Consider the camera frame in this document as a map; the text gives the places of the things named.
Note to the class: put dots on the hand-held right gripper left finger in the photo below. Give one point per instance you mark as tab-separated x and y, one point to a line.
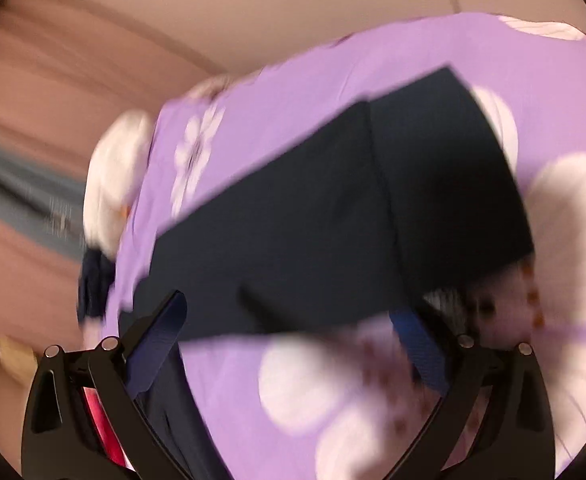
158	340

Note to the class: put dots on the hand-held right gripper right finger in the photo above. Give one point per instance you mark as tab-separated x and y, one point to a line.
418	350

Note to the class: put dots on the navy blue pants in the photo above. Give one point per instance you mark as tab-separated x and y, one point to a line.
323	220

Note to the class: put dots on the folded navy clothes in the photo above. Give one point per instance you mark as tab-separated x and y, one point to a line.
93	285

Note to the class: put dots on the red down jacket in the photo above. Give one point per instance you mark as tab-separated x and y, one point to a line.
95	410

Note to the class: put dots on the white plush goose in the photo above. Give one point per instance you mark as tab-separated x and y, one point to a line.
118	175

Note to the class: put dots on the grey lettered hanging towel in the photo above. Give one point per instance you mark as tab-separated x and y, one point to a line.
18	185

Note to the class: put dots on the pink curtain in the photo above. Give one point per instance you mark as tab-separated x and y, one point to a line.
48	85

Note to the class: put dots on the purple floral blanket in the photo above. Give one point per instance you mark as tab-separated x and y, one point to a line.
323	85

